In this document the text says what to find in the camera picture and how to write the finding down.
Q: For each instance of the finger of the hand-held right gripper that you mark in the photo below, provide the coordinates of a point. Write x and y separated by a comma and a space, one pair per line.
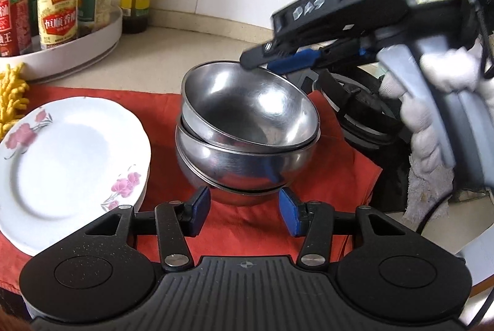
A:
297, 60
262, 55

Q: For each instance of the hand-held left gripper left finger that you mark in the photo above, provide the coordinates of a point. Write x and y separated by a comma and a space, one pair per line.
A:
198, 209

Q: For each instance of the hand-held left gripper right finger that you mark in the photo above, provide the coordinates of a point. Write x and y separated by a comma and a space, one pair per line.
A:
290, 215

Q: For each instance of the stainless steel bowl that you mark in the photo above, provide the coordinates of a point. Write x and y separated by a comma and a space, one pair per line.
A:
231, 165
239, 196
251, 103

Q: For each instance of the large colourful floral plate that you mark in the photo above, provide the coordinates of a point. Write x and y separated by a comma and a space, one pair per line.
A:
142, 188

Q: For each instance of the pink floral plate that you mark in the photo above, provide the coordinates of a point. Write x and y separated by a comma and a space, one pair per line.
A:
69, 169

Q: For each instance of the person's right hand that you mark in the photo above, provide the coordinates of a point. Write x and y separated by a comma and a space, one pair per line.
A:
451, 68

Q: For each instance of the black and white cooker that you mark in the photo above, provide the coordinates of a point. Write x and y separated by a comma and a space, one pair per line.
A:
366, 122

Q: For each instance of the red cloth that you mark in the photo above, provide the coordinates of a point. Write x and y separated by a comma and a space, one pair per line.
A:
162, 115

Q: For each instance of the white round tray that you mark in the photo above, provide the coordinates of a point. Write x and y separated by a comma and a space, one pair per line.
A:
77, 53

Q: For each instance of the yellow chenille cloth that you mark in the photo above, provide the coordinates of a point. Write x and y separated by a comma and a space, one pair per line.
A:
11, 95

